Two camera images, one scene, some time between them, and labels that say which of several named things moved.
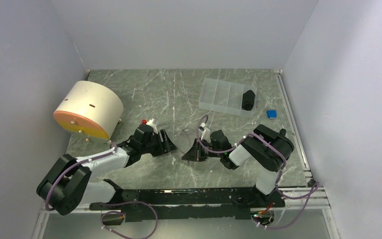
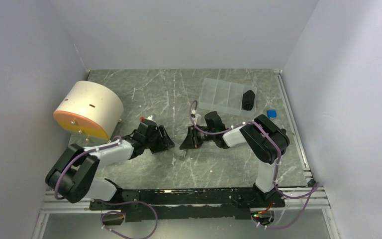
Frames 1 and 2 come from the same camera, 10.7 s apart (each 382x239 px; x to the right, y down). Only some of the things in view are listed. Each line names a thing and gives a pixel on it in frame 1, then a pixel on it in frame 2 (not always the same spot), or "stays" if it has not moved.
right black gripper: x=192 y=155 -> x=191 y=140
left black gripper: x=164 y=147 stays
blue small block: x=271 y=114 stays
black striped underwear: x=248 y=98 stays
